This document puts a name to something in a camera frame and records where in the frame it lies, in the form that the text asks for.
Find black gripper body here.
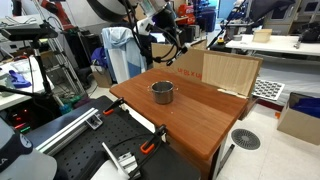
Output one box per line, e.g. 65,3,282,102
158,13,184,48

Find silver metal pot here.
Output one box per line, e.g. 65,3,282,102
147,80,179,105

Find red storage boxes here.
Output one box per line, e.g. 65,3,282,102
176,3,196,26

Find large flat cardboard board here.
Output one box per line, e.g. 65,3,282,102
151,39,264,99

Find small brown cardboard box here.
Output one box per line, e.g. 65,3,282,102
90,64,114,89

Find purple bag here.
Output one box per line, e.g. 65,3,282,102
91,46,110,70

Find small wooden box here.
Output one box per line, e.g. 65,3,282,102
252,28,273,44

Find black dotted calibration board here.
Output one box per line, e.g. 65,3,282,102
251,78,286,102

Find white workbench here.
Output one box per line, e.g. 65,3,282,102
225,34,320,57

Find round grey floor drain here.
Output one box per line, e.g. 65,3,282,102
230,128,262,151

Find black perforated breadboard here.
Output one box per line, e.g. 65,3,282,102
24,95,202,180

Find grey metal table leg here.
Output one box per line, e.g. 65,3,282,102
208,143,236,180

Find black bench equipment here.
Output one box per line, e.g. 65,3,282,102
294,22,320,45

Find black tripod pole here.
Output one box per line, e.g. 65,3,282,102
0,39,56,100

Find open cardboard box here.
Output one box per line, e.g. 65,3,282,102
276,92,320,146

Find blue bag in box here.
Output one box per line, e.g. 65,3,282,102
291,96,320,120

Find blue glove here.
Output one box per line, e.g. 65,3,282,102
8,69,33,90

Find white side table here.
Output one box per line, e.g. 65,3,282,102
0,56,56,112

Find black box with red lights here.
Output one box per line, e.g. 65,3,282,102
5,105,36,135

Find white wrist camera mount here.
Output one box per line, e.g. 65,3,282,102
136,16,156,36

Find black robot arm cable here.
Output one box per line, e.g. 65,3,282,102
125,0,178,65

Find black clamp orange handle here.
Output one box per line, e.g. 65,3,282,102
139,124,168,155
102,97,126,117

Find metal wire rack shelf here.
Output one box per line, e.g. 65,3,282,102
33,19,88,98

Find aluminium extrusion rail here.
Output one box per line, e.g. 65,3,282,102
101,141,142,180

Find aluminium rail with end bracket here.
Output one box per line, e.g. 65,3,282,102
34,107,104,157

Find black camera on tripod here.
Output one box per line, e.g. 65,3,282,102
0,22,60,43

